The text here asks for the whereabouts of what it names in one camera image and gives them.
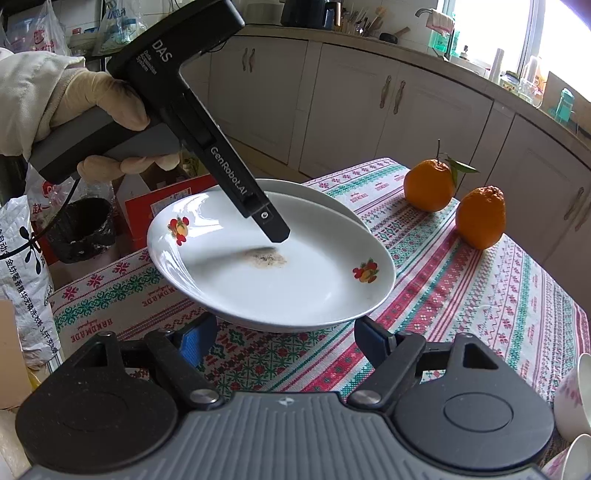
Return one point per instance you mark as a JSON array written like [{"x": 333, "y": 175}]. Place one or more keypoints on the stack of white cups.
[{"x": 497, "y": 67}]

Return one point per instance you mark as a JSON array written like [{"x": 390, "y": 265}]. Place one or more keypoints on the glass mug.
[{"x": 531, "y": 97}]

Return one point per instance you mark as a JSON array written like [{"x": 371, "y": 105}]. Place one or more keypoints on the person's left forearm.
[{"x": 27, "y": 92}]

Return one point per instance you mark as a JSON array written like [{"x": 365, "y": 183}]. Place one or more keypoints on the utensil holder with utensils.
[{"x": 364, "y": 25}]

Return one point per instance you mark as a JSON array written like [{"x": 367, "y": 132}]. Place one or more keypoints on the red cardboard box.
[{"x": 147, "y": 207}]

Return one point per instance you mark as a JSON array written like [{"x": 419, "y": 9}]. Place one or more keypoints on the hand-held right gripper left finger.
[{"x": 194, "y": 344}]

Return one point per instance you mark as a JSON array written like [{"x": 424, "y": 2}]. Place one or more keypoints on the red printed plastic bag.
[{"x": 32, "y": 30}]

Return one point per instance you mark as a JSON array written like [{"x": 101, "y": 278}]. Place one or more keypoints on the white pink floral bowl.
[
  {"x": 575, "y": 461},
  {"x": 577, "y": 401}
]

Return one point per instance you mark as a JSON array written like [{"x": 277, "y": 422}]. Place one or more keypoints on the white printed rice bag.
[{"x": 23, "y": 277}]

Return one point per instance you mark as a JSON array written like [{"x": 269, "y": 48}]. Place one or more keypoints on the white bag red print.
[{"x": 44, "y": 194}]

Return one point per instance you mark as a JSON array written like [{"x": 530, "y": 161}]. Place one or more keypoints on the green dish soap bottle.
[{"x": 444, "y": 42}]

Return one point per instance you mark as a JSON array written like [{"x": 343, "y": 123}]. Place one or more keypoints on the patterned red green tablecloth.
[{"x": 438, "y": 300}]

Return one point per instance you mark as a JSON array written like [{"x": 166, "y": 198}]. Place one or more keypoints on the person's left hand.
[{"x": 97, "y": 94}]

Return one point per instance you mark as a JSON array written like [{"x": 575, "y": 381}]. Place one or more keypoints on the cardboard sheet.
[{"x": 582, "y": 99}]

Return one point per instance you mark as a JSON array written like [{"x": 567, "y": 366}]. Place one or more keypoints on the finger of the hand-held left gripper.
[{"x": 272, "y": 226}]

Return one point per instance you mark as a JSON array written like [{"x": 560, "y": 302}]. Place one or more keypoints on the kitchen window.
[{"x": 489, "y": 27}]

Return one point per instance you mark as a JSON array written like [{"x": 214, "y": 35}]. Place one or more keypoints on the bumpy orange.
[{"x": 480, "y": 219}]

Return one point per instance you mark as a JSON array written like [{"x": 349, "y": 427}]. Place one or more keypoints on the kitchen countertop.
[{"x": 466, "y": 74}]

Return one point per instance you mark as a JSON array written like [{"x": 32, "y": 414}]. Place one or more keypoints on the teal water bottle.
[{"x": 563, "y": 108}]

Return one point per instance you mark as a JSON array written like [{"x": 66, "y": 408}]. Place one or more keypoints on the blue printed plastic bag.
[{"x": 115, "y": 25}]

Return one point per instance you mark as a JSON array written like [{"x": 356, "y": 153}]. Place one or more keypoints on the pink white cloth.
[{"x": 442, "y": 21}]

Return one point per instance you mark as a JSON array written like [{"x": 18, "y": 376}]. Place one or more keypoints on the black trash bin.
[{"x": 81, "y": 230}]

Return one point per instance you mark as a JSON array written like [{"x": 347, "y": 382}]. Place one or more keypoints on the chrome faucet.
[{"x": 421, "y": 11}]

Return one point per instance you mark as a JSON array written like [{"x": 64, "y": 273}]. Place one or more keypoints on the steel kettle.
[{"x": 333, "y": 14}]

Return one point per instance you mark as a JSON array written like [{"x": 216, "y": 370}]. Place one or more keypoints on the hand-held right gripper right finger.
[{"x": 371, "y": 339}]

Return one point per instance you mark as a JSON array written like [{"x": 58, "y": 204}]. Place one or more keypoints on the orange with leaf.
[{"x": 429, "y": 187}]

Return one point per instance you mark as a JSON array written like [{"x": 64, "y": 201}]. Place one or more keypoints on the brown cardboard box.
[{"x": 134, "y": 184}]

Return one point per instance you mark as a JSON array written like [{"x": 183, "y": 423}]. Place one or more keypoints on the white kitchen cabinets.
[{"x": 429, "y": 115}]

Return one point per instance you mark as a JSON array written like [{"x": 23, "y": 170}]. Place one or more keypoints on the dark blue air fryer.
[{"x": 302, "y": 11}]

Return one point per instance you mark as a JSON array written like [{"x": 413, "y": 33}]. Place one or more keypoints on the small dark saucepan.
[{"x": 390, "y": 37}]

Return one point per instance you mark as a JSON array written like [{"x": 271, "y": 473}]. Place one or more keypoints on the stained white floral plate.
[{"x": 300, "y": 286}]

